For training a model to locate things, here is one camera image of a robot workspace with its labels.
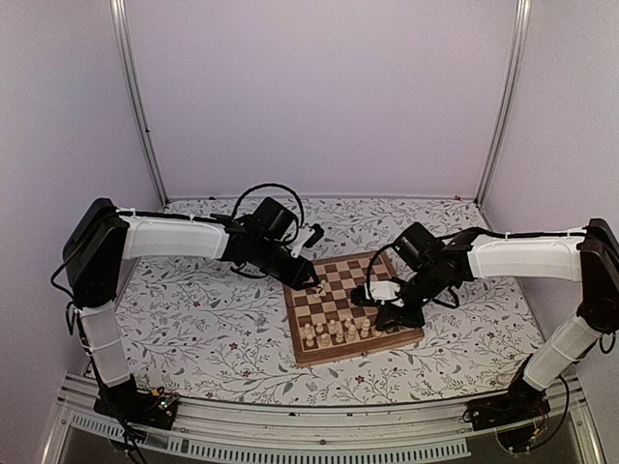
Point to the front aluminium rail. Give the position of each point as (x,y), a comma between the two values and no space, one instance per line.
(208,431)

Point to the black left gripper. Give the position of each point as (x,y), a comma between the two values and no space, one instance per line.
(301,275)

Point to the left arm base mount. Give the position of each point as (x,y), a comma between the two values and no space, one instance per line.
(155,408)

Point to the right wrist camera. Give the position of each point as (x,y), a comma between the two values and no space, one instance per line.
(377,293)

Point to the light chess queen piece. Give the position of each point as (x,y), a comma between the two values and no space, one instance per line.
(365,329)

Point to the wooden chess board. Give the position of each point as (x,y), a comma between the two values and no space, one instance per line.
(342,274)

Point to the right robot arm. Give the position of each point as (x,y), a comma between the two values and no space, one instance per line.
(587,256)

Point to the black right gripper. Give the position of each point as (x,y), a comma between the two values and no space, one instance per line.
(390,312)

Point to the light chess king piece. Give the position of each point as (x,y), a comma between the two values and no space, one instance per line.
(351,333)

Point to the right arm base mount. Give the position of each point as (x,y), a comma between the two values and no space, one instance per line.
(520,402)

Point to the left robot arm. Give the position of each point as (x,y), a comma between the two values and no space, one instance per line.
(105,238)

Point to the right aluminium frame post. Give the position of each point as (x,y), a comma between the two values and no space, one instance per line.
(514,64)

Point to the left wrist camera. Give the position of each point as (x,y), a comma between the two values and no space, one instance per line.
(307,237)

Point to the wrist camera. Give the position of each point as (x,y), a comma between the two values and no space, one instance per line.
(307,237)
(377,293)

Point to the floral patterned table mat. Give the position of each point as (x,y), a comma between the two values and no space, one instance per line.
(192,326)

